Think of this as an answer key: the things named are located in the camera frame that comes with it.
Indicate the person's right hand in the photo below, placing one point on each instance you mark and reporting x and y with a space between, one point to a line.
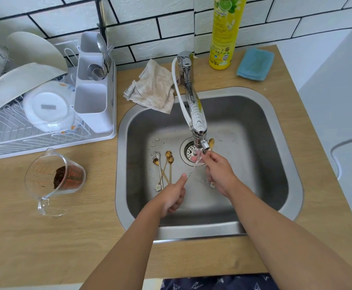
221 175

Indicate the person's left hand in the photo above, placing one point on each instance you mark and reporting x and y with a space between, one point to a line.
170 197

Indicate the long silver spoon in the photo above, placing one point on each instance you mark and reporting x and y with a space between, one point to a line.
191 173

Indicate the small silver spoon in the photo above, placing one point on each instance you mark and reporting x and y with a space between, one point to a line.
157 154

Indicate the person's left forearm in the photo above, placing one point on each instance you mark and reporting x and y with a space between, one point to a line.
127 253

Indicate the person's right forearm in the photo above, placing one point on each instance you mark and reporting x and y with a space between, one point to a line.
287 244

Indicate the white dish rack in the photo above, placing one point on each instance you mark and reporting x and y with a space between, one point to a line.
88 141

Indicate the beige rag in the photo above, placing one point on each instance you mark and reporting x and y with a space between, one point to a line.
153 86

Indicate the yellow dish soap bottle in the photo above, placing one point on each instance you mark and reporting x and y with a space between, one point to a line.
225 30

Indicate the steel sink drain strainer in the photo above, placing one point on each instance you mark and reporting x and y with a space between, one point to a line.
188 151

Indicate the stainless steel sink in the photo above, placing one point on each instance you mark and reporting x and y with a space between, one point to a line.
260 132

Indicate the navy patterned shorts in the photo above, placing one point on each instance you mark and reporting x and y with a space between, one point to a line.
218 283

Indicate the white cutlery holder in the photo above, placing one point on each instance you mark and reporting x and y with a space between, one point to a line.
94 117

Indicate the brown coffee grounds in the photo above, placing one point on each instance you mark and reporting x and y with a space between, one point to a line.
59 177

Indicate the chrome faucet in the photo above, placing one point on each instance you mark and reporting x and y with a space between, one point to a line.
185 66

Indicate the blue sponge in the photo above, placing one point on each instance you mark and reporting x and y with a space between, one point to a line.
254 64

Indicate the clear measuring jug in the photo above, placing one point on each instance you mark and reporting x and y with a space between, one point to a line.
38 173

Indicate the white floral print bowl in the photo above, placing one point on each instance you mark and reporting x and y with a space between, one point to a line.
49 120

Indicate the steel ladle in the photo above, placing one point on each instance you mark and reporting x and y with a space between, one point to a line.
97 72

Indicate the steel fork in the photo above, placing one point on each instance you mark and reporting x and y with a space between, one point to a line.
107 60

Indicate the white plate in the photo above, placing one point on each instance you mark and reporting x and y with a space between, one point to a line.
34 46

